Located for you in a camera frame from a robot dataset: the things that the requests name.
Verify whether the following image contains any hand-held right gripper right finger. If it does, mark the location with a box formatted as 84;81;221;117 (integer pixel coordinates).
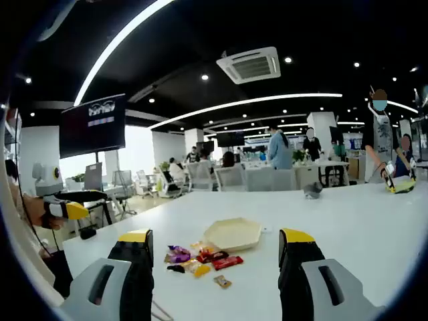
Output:
278;228;385;321

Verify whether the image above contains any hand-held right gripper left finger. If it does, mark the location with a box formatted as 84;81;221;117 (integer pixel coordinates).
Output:
62;228;154;321

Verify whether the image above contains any yellow food packet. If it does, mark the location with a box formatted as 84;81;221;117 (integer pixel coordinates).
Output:
182;260;211;278

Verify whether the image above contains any clear orange food packet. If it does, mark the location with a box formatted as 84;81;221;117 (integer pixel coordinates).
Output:
190;241;215;255

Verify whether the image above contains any cream hexagonal container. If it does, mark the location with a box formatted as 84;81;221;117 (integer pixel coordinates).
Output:
203;217;263;252

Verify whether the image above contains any person's left hand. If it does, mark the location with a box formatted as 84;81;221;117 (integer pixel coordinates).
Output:
35;195;67;231

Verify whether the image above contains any grey laptop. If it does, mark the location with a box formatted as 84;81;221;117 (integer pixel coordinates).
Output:
83;162;104;192

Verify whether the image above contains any white storage shelf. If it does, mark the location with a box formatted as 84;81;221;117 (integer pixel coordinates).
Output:
2;108;23;161

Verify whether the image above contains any large black monitor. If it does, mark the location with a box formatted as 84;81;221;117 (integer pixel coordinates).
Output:
59;93;127;160

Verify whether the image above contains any grey crumpled cloth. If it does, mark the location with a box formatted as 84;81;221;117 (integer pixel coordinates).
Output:
302;181;324;201

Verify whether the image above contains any grey desk partition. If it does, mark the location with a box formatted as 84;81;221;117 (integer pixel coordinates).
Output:
247;169;297;191

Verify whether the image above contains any row of white office chairs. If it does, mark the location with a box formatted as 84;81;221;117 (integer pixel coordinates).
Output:
112;162;248;215

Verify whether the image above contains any yellow cloth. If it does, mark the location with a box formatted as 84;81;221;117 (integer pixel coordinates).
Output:
386;179;418;195

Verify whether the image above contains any black desk monitor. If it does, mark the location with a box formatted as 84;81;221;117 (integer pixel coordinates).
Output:
329;126;345;145

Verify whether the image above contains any long white ceiling light strip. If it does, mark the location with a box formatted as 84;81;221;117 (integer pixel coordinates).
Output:
73;0;175;107
149;92;344;130

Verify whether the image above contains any dark hanging monitor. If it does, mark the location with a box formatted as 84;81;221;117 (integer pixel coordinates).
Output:
216;132;246;148

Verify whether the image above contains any white ceiling air conditioner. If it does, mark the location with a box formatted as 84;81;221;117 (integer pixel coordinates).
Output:
215;46;282;85

